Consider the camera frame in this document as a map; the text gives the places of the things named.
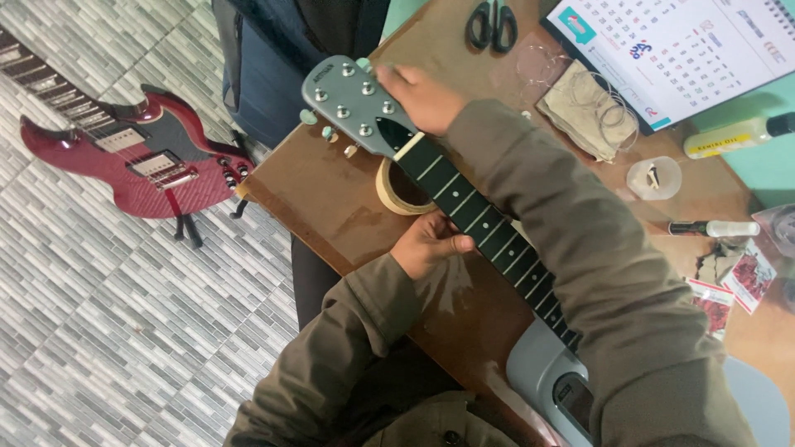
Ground person's left hand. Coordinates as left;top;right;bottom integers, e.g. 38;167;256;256
389;210;477;281

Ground person's right hand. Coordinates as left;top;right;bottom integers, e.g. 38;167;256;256
375;64;470;137

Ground beige folded cloth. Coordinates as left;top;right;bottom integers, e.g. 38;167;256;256
537;60;639;163

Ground yellow oil bottle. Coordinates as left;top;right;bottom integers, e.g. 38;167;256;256
683;112;795;160

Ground small white spray bottle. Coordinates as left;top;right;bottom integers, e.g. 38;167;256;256
668;220;761;238

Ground white desk calendar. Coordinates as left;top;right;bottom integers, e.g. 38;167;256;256
540;0;795;135

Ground clear plastic wrapper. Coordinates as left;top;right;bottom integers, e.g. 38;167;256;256
491;31;573;101

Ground grey electric guitar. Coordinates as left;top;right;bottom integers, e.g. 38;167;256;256
299;55;791;447

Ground coiled guitar strings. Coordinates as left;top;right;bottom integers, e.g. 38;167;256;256
570;70;641;154

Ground masking tape roll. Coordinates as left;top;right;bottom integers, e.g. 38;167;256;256
375;156;438;216

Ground red electric guitar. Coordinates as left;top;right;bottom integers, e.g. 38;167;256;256
0;28;257;219

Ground black scissors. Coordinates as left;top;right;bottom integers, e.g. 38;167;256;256
466;0;519;54

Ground black guitar stand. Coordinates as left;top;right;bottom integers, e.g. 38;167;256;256
164;129;251;249

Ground red string packet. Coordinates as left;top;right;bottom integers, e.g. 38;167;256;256
686;278;736;341
720;238;778;315

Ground dark blue bag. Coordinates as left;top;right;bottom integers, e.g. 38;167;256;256
211;0;392;150

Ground clear plastic cup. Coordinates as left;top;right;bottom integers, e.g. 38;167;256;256
626;156;683;201

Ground clear plastic bag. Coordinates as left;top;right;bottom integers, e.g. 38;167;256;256
752;204;795;259

